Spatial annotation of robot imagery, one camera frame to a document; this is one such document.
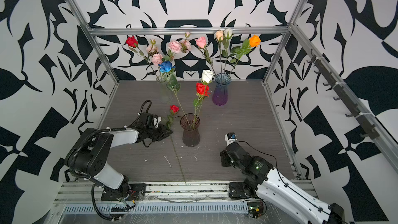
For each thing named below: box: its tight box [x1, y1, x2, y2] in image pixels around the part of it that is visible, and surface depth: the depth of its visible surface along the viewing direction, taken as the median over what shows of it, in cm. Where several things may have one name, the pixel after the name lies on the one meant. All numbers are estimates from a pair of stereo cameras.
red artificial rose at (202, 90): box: [193, 82, 211, 128], surface depth 76 cm
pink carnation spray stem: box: [145, 38, 164, 80], surface depth 89 cm
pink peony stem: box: [167, 31, 192, 61], surface depth 86 cm
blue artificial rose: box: [158, 61, 191, 126], surface depth 69 cm
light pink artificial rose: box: [194, 36, 217, 77], surface depth 83 cm
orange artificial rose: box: [229, 34, 262, 76], surface depth 86 cm
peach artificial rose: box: [215, 30, 224, 77], surface depth 86 cm
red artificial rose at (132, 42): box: [125, 35, 161, 79], surface depth 84 cm
